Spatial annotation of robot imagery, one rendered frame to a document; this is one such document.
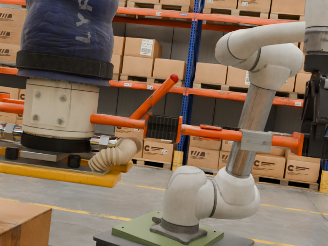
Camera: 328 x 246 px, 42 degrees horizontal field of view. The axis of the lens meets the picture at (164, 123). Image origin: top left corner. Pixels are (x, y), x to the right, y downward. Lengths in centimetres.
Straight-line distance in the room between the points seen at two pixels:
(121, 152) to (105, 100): 897
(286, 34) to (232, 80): 688
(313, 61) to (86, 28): 51
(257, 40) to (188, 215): 74
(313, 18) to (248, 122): 70
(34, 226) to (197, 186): 69
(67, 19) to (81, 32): 4
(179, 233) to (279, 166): 658
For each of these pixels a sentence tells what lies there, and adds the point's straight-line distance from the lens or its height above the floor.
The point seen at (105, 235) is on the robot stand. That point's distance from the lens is 177.
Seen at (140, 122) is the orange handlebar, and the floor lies 125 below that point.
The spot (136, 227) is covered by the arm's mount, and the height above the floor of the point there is 78.
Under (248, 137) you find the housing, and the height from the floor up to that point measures 124.
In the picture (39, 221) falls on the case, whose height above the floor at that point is 93.
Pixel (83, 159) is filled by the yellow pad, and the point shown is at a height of 113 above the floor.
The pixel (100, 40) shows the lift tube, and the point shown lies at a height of 142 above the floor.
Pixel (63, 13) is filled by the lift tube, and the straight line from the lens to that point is 97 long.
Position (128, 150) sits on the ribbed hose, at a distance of 93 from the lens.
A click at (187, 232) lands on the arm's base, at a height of 80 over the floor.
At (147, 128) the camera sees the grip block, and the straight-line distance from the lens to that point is 98.
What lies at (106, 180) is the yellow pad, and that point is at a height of 113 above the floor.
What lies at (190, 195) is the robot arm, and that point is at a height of 95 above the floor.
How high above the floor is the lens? 130
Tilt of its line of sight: 3 degrees down
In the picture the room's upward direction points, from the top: 7 degrees clockwise
